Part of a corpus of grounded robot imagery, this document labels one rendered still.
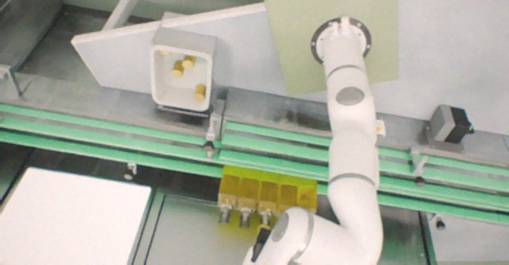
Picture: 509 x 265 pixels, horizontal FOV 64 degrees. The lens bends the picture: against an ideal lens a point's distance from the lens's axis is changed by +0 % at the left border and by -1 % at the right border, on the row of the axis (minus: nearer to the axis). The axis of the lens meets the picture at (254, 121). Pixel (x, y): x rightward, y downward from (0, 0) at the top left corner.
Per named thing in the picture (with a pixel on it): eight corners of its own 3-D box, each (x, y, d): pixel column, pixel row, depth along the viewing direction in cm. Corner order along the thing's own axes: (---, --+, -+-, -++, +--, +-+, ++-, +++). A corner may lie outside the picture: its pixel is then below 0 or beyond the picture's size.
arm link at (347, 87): (366, 58, 90) (377, 106, 79) (370, 102, 99) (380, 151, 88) (322, 65, 93) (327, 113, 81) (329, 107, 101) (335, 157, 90)
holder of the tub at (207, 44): (161, 95, 136) (154, 111, 131) (158, 26, 116) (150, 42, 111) (211, 103, 137) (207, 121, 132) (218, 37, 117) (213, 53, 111)
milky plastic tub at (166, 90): (159, 84, 132) (152, 103, 126) (157, 26, 116) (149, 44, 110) (213, 93, 133) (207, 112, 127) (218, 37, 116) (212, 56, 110)
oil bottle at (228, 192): (227, 153, 135) (215, 211, 120) (228, 143, 131) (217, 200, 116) (243, 157, 135) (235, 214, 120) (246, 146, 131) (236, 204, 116)
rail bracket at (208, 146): (208, 138, 129) (200, 170, 121) (211, 101, 117) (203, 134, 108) (218, 140, 129) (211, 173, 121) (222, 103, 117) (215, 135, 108)
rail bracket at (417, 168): (404, 150, 125) (411, 186, 115) (414, 134, 119) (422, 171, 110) (417, 151, 125) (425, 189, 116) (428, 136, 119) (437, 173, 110)
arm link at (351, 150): (378, 172, 70) (382, 224, 80) (373, 83, 86) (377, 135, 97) (321, 173, 73) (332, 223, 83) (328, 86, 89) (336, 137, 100)
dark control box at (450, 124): (428, 120, 132) (433, 140, 126) (439, 103, 126) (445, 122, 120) (452, 124, 132) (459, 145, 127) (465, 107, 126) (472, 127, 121)
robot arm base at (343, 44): (312, 16, 101) (316, 52, 90) (365, 9, 99) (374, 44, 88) (318, 66, 112) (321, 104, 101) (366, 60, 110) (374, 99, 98)
